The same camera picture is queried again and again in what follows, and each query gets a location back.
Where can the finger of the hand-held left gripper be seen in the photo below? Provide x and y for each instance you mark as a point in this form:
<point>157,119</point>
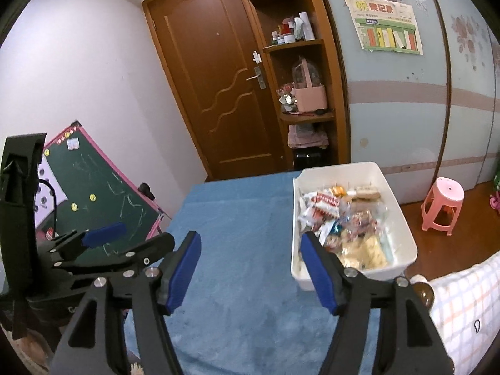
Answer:
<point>140,252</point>
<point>103,234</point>

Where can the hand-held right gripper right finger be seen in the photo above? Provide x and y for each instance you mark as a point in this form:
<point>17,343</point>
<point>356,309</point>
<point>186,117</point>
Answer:
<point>318,277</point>

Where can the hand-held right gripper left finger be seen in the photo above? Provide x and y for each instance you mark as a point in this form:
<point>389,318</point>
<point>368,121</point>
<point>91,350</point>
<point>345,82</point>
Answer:
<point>183,273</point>

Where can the blue snack packet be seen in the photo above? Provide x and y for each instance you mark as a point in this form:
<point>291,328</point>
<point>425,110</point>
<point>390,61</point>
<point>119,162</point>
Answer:
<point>330,231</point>

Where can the large mountain print cake bag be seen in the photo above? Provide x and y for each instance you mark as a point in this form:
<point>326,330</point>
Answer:
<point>365,254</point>

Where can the white red snack packet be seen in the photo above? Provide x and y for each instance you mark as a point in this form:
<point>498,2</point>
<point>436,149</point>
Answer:
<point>324,205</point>

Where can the white plastic bin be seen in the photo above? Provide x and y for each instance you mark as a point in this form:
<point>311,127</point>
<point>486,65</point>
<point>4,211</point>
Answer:
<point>402,238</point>

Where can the green chalkboard easel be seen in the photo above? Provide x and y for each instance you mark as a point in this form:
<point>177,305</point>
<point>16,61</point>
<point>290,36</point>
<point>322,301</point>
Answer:
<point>105,179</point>

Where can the blue tablecloth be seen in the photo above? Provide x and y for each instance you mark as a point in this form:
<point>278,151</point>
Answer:
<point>242,234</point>

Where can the brown round knob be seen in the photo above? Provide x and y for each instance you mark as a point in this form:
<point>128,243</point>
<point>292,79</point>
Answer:
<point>424,297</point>

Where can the black box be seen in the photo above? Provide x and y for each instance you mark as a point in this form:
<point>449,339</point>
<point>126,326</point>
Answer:
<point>308,159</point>

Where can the folded pink cloths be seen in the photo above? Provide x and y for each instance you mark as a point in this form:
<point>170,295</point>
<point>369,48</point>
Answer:
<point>308,136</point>

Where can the pink plastic stool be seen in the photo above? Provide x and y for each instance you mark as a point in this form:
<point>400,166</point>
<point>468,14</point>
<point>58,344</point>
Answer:
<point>443,203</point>

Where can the checked blanket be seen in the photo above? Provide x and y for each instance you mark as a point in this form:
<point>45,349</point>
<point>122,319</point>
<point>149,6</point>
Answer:
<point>468,312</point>

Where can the pale blue sliding wardrobe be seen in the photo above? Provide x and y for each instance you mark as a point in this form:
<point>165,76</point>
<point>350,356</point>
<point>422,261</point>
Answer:
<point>394,117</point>

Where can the pink basket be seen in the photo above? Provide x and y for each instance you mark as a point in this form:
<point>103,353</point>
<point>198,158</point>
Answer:
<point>309,97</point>

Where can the wooden door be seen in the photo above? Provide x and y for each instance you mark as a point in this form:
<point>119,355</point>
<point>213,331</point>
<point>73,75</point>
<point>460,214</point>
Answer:
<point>211,86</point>

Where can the shiny wrapper clutter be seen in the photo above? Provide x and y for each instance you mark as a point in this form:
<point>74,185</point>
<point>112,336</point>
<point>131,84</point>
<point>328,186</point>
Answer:
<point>287,99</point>

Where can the pink toy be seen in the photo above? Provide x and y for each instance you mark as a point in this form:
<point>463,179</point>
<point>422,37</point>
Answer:
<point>495,203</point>

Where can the wooden corner shelf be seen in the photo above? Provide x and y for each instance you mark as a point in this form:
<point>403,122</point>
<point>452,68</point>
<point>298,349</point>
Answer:
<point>332,86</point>

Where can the green bag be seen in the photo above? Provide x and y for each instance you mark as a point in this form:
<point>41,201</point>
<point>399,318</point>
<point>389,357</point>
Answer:
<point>497,182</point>

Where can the white door hook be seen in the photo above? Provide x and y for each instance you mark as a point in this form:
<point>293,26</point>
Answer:
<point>256,57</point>

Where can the group of small bottles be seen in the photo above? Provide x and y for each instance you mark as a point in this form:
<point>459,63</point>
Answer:
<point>295,29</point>

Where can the wall poster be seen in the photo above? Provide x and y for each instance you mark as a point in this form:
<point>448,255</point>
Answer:
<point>384,25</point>

